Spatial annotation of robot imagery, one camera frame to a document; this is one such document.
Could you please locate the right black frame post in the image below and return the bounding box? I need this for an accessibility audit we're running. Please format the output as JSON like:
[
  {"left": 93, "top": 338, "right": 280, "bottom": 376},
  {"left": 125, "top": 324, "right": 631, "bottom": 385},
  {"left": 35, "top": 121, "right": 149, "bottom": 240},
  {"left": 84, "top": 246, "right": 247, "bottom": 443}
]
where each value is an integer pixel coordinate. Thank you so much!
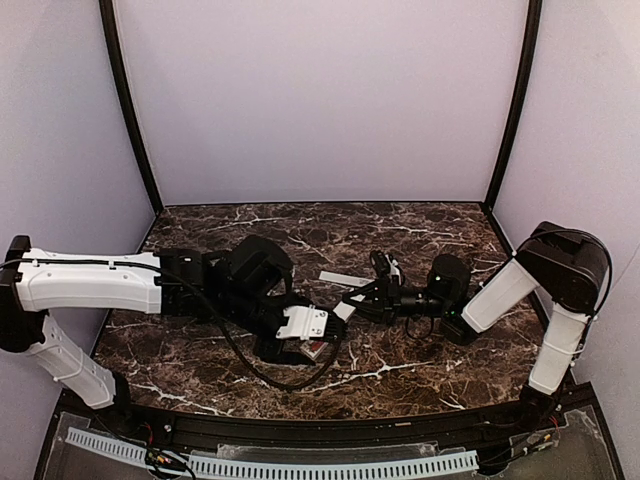
[{"left": 483, "top": 0, "right": 543, "bottom": 211}]

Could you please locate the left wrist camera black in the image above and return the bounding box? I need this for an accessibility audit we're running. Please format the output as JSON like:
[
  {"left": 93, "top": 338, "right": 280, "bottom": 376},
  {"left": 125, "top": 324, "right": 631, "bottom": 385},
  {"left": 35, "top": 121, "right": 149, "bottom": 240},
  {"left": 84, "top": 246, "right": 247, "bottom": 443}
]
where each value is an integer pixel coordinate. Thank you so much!
[{"left": 275, "top": 306, "right": 347, "bottom": 360}]

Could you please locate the white remote control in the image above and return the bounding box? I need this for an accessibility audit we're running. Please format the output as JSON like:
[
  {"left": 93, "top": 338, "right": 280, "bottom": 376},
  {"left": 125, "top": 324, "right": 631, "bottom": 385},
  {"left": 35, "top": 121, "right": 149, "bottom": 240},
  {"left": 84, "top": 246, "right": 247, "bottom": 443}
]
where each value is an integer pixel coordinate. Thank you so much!
[{"left": 333, "top": 302, "right": 356, "bottom": 322}]

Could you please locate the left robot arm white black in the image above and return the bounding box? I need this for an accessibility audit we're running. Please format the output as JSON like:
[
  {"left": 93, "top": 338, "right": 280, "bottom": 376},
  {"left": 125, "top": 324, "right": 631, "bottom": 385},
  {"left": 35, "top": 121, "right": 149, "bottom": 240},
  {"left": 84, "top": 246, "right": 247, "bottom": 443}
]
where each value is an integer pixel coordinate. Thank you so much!
[{"left": 1, "top": 236, "right": 327, "bottom": 410}]

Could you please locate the black frame post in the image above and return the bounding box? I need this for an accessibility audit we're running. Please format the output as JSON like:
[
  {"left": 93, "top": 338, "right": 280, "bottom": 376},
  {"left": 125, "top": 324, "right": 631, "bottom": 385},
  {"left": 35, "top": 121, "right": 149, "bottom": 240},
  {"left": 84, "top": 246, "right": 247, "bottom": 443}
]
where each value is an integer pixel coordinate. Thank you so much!
[
  {"left": 98, "top": 0, "right": 164, "bottom": 216},
  {"left": 483, "top": 0, "right": 543, "bottom": 211}
]

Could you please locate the black front rail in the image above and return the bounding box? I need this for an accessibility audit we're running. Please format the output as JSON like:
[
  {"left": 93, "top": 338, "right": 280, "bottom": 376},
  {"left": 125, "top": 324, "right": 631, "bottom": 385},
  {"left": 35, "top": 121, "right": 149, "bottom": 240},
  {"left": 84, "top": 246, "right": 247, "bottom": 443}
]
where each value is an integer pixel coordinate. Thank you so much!
[{"left": 132, "top": 402, "right": 522, "bottom": 449}]

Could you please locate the left black frame post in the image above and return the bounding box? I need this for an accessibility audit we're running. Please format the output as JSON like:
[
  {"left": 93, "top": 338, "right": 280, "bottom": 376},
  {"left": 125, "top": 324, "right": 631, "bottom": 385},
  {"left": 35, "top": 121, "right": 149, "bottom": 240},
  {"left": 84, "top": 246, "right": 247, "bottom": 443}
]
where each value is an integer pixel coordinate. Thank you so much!
[{"left": 98, "top": 0, "right": 164, "bottom": 216}]

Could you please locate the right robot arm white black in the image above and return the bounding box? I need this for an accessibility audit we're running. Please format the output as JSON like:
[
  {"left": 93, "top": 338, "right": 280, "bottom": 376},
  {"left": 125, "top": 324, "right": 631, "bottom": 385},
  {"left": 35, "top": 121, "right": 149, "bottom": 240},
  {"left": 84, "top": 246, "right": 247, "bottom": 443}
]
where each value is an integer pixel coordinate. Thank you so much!
[{"left": 342, "top": 222, "right": 613, "bottom": 423}]

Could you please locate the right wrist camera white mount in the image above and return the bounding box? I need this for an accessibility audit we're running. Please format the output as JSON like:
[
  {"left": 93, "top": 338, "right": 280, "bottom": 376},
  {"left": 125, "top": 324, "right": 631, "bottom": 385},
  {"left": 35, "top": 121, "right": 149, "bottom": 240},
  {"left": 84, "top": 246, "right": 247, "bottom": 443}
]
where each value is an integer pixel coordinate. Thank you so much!
[{"left": 369, "top": 250, "right": 404, "bottom": 285}]

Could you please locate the white remote battery cover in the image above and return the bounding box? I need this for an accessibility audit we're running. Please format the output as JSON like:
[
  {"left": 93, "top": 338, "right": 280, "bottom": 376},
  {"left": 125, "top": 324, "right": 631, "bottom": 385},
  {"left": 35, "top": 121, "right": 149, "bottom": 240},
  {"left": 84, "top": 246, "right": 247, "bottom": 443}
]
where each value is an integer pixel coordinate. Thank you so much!
[{"left": 319, "top": 271, "right": 371, "bottom": 288}]

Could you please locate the grey slotted cable duct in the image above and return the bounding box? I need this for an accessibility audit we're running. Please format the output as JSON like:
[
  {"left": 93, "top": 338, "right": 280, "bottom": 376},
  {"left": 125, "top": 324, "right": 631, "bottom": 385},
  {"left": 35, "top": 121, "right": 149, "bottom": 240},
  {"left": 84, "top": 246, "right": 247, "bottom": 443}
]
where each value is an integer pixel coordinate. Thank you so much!
[{"left": 65, "top": 427, "right": 479, "bottom": 479}]

